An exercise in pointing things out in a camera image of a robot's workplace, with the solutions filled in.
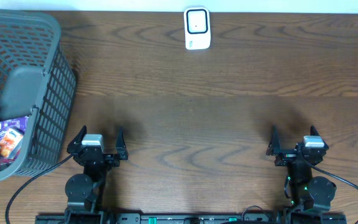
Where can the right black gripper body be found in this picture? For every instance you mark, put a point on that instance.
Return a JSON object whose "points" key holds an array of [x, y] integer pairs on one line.
{"points": [[286, 156]]}

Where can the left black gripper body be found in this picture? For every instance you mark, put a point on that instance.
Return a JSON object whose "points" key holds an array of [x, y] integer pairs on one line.
{"points": [[103, 156]]}

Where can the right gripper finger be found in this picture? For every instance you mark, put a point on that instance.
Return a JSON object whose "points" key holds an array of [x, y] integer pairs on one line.
{"points": [[274, 146], [314, 132]]}

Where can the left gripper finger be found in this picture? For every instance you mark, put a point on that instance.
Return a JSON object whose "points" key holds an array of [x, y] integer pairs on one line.
{"points": [[121, 146], [75, 145]]}

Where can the orange tissue pack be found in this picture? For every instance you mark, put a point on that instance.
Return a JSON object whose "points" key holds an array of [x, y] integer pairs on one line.
{"points": [[10, 143]]}

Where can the purple sanitary pad pack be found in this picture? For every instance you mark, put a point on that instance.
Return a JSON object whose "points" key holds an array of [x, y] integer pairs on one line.
{"points": [[19, 124]]}

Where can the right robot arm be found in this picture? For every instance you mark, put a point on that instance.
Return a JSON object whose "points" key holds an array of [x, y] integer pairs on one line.
{"points": [[310, 195]]}

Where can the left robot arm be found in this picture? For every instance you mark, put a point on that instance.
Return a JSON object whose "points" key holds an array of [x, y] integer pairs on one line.
{"points": [[85, 190]]}

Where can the white barcode scanner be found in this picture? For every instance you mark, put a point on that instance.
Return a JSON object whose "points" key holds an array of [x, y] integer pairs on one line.
{"points": [[197, 28]]}

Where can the grey plastic mesh basket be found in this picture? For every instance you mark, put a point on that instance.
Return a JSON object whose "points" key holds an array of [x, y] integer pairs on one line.
{"points": [[36, 81]]}

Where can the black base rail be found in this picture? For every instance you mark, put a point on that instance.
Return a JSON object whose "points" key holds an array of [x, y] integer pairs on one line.
{"points": [[136, 218]]}

